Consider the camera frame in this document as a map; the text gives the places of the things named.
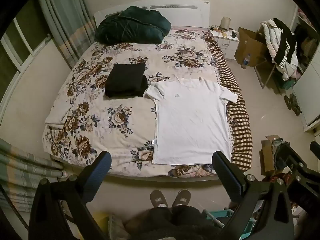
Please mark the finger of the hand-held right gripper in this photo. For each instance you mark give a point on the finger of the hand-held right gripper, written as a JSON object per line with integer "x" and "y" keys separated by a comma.
{"x": 315, "y": 148}
{"x": 297, "y": 166}

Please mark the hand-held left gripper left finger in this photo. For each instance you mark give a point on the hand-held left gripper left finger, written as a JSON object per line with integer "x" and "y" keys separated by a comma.
{"x": 101, "y": 166}

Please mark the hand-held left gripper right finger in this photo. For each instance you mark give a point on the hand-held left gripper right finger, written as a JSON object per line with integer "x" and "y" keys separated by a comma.
{"x": 222, "y": 171}

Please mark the white t-shirt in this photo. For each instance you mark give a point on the white t-shirt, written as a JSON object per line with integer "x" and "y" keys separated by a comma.
{"x": 192, "y": 120}

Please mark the black folded clothes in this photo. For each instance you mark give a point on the black folded clothes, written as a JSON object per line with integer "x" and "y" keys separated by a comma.
{"x": 126, "y": 80}

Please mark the small cardboard box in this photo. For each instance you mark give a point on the small cardboard box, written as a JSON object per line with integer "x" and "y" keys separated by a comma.
{"x": 267, "y": 157}

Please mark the dark patterned slipper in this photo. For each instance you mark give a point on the dark patterned slipper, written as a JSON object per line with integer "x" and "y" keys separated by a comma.
{"x": 297, "y": 108}
{"x": 289, "y": 101}

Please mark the teal plastic rack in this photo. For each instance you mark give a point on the teal plastic rack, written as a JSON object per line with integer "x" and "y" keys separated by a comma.
{"x": 220, "y": 216}

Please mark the floral bed blanket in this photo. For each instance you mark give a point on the floral bed blanket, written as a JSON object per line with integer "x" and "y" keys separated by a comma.
{"x": 100, "y": 120}

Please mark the person's right grey slipper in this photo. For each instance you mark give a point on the person's right grey slipper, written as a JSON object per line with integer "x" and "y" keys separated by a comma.
{"x": 181, "y": 198}

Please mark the white wardrobe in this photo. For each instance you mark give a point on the white wardrobe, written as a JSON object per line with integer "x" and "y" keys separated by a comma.
{"x": 308, "y": 90}

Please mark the white bed sheet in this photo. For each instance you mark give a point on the white bed sheet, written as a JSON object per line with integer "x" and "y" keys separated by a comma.
{"x": 57, "y": 115}

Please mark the person's legs in dark pants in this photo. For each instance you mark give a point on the person's legs in dark pants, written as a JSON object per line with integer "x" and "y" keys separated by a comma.
{"x": 175, "y": 225}

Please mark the green striped curtain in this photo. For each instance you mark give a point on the green striped curtain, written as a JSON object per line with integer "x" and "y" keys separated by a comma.
{"x": 65, "y": 17}
{"x": 22, "y": 170}

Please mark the metal folding chair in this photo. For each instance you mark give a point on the metal folding chair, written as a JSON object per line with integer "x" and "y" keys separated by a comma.
{"x": 265, "y": 71}

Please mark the black striped jacket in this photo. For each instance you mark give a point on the black striped jacket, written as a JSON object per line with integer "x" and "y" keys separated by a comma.
{"x": 285, "y": 42}

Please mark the plastic water bottle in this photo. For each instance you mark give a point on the plastic water bottle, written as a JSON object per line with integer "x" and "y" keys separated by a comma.
{"x": 245, "y": 61}

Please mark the large cardboard box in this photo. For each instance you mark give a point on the large cardboard box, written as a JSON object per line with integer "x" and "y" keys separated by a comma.
{"x": 250, "y": 45}

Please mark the white nightstand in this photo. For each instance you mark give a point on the white nightstand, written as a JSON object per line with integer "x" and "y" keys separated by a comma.
{"x": 228, "y": 46}

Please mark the dark green duvet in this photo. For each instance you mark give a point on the dark green duvet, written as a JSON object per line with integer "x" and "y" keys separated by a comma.
{"x": 132, "y": 26}

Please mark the white framed window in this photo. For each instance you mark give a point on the white framed window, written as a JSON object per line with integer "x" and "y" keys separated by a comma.
{"x": 20, "y": 45}

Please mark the white table lamp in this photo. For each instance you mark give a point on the white table lamp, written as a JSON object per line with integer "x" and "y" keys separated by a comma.
{"x": 225, "y": 22}

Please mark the white bed headboard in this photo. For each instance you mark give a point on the white bed headboard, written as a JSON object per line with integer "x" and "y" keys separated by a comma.
{"x": 185, "y": 12}

